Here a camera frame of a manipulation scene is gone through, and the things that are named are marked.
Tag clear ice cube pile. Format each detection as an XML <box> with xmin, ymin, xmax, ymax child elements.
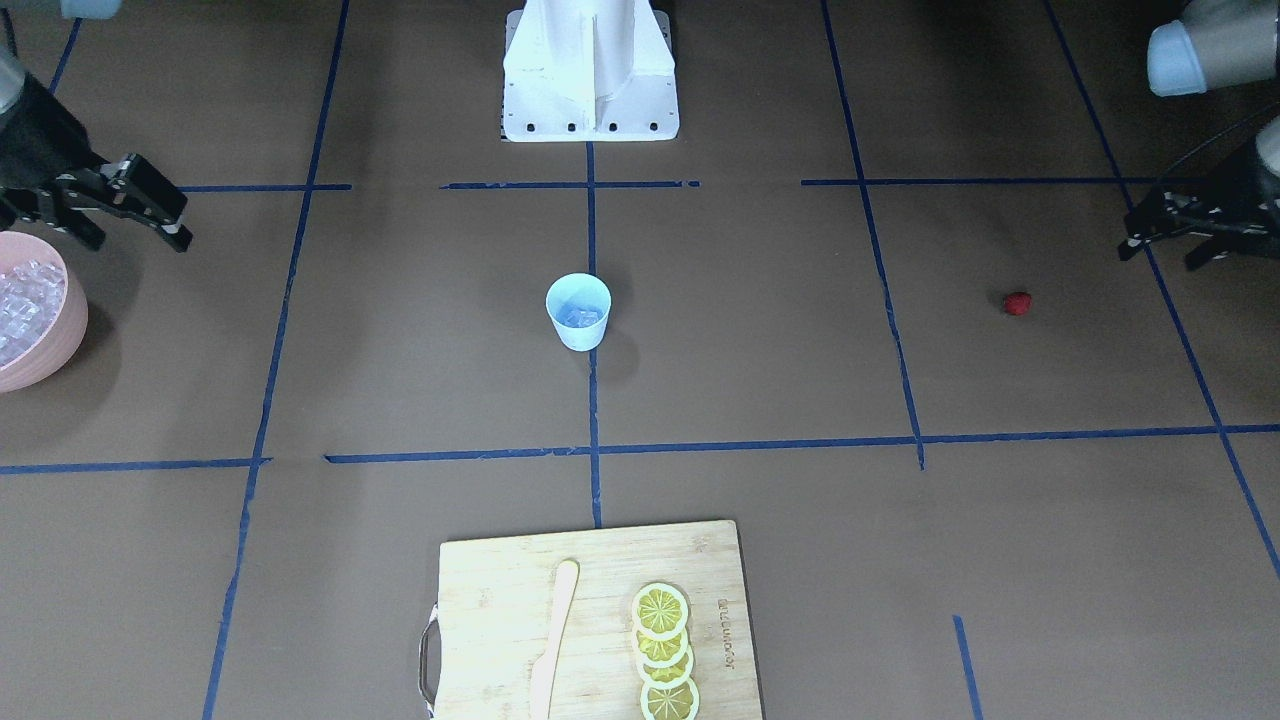
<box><xmin>1</xmin><ymin>259</ymin><xmax>68</xmax><ymax>366</ymax></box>

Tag white mounting pole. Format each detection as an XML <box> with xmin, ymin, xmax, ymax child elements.
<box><xmin>500</xmin><ymin>1</ymin><xmax>680</xmax><ymax>143</ymax></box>

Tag pink bowl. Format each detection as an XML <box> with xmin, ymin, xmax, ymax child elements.
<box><xmin>1</xmin><ymin>231</ymin><xmax>88</xmax><ymax>393</ymax></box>

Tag yellow plastic knife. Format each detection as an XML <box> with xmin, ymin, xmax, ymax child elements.
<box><xmin>529</xmin><ymin>559</ymin><xmax>580</xmax><ymax>719</ymax></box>

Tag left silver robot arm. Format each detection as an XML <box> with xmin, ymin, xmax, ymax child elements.
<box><xmin>1117</xmin><ymin>1</ymin><xmax>1279</xmax><ymax>272</ymax></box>

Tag lemon slices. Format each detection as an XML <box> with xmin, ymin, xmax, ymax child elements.
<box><xmin>630</xmin><ymin>582</ymin><xmax>701</xmax><ymax>719</ymax></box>

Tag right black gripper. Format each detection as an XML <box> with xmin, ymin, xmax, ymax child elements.
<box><xmin>3</xmin><ymin>76</ymin><xmax>193</xmax><ymax>252</ymax></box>

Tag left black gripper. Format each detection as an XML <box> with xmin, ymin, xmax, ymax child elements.
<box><xmin>1117</xmin><ymin>140</ymin><xmax>1279</xmax><ymax>272</ymax></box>

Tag light blue cup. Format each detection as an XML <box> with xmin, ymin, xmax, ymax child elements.
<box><xmin>545</xmin><ymin>273</ymin><xmax>612</xmax><ymax>352</ymax></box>

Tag wooden cutting board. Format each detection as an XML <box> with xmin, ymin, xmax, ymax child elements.
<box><xmin>420</xmin><ymin>520</ymin><xmax>764</xmax><ymax>719</ymax></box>

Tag red strawberry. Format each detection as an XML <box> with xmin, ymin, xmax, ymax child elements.
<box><xmin>1002</xmin><ymin>291</ymin><xmax>1034</xmax><ymax>316</ymax></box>

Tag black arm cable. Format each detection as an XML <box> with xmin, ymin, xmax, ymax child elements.
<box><xmin>1126</xmin><ymin>100</ymin><xmax>1280</xmax><ymax>213</ymax></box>

